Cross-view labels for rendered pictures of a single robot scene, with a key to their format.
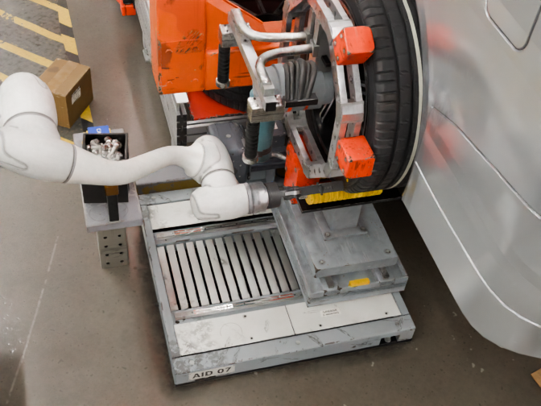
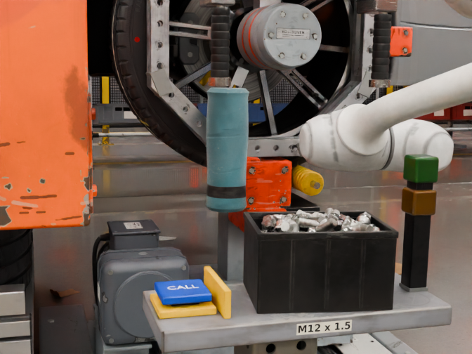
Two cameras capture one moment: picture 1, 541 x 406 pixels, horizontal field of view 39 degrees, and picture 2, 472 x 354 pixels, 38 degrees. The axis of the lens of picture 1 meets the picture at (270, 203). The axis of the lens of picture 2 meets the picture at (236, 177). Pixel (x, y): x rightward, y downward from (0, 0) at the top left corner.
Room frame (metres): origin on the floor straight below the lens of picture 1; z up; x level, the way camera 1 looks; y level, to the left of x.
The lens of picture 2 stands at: (1.74, 1.53, 0.79)
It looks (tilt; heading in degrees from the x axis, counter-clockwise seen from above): 9 degrees down; 274
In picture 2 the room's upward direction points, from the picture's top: 1 degrees clockwise
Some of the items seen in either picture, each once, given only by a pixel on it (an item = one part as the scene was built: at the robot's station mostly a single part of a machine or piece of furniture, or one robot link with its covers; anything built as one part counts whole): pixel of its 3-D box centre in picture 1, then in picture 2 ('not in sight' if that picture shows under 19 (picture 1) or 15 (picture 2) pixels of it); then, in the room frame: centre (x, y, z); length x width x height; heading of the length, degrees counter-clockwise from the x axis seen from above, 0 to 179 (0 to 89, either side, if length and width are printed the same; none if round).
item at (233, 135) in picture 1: (262, 162); (134, 301); (2.07, 0.05, 0.26); 0.42 x 0.18 x 0.35; 110
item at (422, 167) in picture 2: not in sight; (421, 168); (1.53, 0.47, 0.64); 0.04 x 0.04 x 0.04; 20
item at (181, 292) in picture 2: (99, 134); (182, 294); (1.88, 0.60, 0.47); 0.07 x 0.07 x 0.02; 20
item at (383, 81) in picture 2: (251, 138); (381, 48); (1.55, 0.07, 0.83); 0.04 x 0.04 x 0.16
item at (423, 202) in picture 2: (110, 186); (418, 200); (1.53, 0.47, 0.59); 0.04 x 0.04 x 0.04; 20
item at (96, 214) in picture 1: (106, 177); (294, 307); (1.72, 0.54, 0.44); 0.43 x 0.17 x 0.03; 20
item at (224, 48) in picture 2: (223, 64); (220, 44); (1.87, 0.19, 0.83); 0.04 x 0.04 x 0.16
